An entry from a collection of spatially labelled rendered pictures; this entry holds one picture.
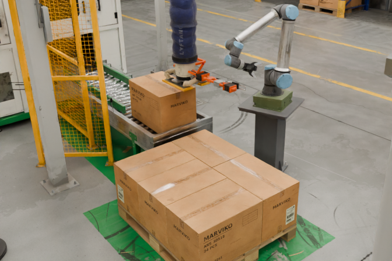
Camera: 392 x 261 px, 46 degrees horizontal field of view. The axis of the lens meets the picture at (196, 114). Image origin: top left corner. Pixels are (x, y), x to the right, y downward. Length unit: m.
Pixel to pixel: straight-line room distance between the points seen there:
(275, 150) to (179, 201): 1.48
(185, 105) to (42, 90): 1.30
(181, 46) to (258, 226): 1.61
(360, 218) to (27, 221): 2.94
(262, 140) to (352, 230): 1.20
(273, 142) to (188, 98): 0.94
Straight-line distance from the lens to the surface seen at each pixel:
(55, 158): 4.68
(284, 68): 4.24
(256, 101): 4.43
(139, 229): 4.09
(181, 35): 3.94
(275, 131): 4.53
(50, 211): 4.52
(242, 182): 3.67
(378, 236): 0.50
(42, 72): 4.34
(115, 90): 5.53
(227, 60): 4.01
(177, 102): 4.31
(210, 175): 3.74
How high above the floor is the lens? 2.54
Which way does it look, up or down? 25 degrees down
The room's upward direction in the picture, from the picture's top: 2 degrees counter-clockwise
